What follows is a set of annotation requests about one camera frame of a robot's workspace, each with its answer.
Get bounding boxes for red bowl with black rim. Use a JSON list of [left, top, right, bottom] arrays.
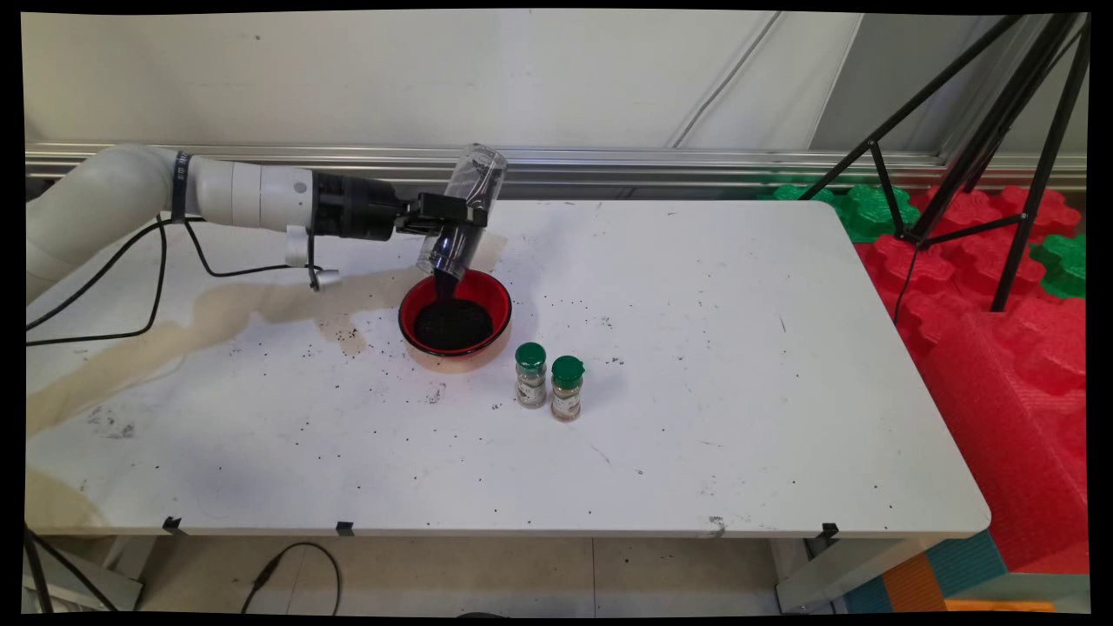
[[398, 269, 514, 373]]

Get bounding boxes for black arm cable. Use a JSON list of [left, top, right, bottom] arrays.
[[26, 213, 321, 347]]

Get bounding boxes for red foam puzzle mat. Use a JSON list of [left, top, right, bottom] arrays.
[[856, 185, 1083, 349]]

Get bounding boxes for large red foam block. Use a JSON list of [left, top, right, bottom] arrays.
[[917, 300, 1090, 575]]

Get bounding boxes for orange foam mat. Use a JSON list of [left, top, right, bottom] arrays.
[[883, 554, 949, 614]]

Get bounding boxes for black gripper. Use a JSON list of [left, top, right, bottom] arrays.
[[312, 171, 489, 243]]

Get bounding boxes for spice jar with green lid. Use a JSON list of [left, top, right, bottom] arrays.
[[550, 355, 586, 423], [515, 342, 550, 410]]

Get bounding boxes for grey metal table leg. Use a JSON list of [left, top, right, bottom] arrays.
[[774, 535, 944, 614], [22, 536, 144, 611]]

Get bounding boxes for teal foam mat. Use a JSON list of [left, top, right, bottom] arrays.
[[842, 529, 1010, 614]]

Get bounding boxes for black seeds heap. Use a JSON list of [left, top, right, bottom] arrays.
[[430, 228, 477, 302], [412, 297, 495, 353]]

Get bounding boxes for black tripod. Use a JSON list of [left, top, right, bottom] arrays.
[[798, 13, 1092, 324]]

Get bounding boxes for orange foam strip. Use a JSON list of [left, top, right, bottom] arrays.
[[943, 598, 1057, 614]]

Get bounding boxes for thin grey wall cable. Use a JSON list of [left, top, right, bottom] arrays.
[[668, 12, 783, 150]]

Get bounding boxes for clear plastic jar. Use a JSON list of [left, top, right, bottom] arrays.
[[416, 143, 509, 281]]

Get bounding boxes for green foam puzzle piece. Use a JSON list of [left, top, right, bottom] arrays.
[[756, 183, 921, 244], [1029, 233, 1088, 301]]

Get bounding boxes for aluminium wall rail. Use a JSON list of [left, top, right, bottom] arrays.
[[26, 142, 1088, 194]]

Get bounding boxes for black floor cable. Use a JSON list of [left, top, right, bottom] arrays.
[[242, 543, 342, 615]]

